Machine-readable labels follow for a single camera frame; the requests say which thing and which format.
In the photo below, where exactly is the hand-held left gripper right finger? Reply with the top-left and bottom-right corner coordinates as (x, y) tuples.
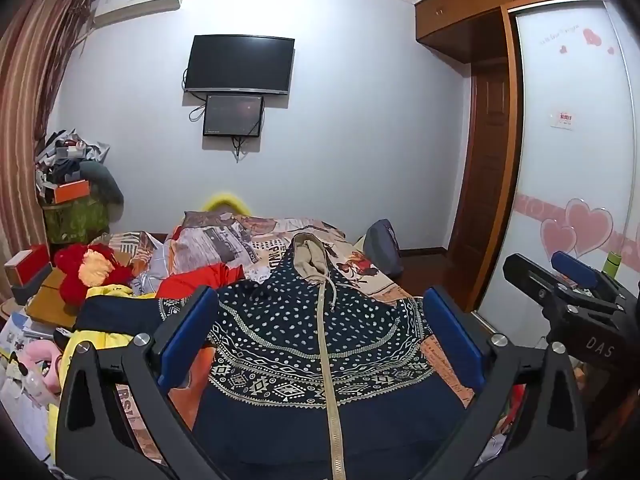
(422, 286), (588, 480)

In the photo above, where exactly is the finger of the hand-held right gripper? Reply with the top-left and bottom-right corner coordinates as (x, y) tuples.
(502, 254), (621, 312)
(551, 251), (627, 302)

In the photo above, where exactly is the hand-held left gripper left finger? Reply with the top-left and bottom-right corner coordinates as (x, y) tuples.
(55, 285), (221, 480)

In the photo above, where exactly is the navy patterned hoodie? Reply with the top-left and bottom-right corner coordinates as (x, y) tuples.
(75, 232), (483, 480)

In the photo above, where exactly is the red garment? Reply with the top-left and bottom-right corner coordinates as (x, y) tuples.
(155, 262), (246, 302)

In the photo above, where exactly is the orange cloth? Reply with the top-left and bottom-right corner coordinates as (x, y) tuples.
(169, 342), (213, 428)

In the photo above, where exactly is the yellow garment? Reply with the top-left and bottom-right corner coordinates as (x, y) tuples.
(47, 284), (157, 461)

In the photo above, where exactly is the printed newspaper bed sheet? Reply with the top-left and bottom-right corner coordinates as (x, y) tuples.
(107, 210), (481, 466)

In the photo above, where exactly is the grey blue backpack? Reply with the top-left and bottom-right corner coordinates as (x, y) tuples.
(363, 219), (402, 277)

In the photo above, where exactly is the brown wooden door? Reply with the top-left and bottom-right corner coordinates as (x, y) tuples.
(446, 10), (524, 312)

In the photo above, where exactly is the red plush toy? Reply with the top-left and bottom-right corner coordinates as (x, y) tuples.
(53, 242), (136, 307)

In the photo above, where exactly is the yellow fuzzy thing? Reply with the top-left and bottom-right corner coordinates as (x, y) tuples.
(202, 191), (251, 216)

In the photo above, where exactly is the wooden desk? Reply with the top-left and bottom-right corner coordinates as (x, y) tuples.
(25, 265), (91, 333)

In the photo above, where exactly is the pink plush toy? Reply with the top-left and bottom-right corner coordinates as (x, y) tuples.
(17, 339), (63, 392)

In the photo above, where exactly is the green covered cabinet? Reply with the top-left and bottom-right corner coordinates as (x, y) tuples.
(42, 195), (111, 247)

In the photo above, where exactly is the red box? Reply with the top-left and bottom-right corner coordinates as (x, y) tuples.
(4, 244), (51, 289)

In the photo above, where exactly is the orange box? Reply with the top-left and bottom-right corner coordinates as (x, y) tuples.
(54, 178), (92, 205)

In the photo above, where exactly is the pile of clutter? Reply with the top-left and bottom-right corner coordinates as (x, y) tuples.
(34, 129), (112, 196)

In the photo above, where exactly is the small black monitor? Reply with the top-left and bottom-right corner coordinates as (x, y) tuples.
(202, 94), (265, 138)

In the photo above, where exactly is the wooden overhead cabinet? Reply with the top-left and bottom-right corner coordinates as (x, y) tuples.
(414, 0), (607, 64)

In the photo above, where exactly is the striped brown curtain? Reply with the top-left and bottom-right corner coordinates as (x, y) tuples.
(0, 0), (98, 306)

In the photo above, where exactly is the black wall television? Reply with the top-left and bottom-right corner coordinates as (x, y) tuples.
(183, 35), (296, 95)

